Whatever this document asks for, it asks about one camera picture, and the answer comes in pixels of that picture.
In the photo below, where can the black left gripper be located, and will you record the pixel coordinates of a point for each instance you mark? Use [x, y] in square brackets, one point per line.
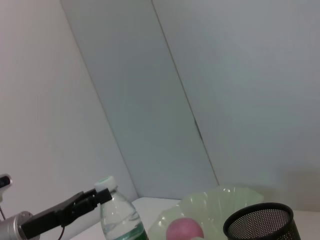
[50, 220]

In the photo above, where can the clear water bottle green label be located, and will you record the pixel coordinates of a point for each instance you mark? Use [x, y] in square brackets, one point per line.
[117, 215]

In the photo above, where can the pink peach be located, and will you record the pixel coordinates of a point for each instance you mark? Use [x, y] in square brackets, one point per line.
[183, 230]

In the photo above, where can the pale green glass fruit bowl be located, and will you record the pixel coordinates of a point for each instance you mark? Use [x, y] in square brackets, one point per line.
[215, 200]

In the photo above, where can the black mesh pen holder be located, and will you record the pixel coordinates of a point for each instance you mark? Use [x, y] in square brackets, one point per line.
[262, 222]

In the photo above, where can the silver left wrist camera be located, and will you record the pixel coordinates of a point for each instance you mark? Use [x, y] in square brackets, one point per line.
[5, 182]

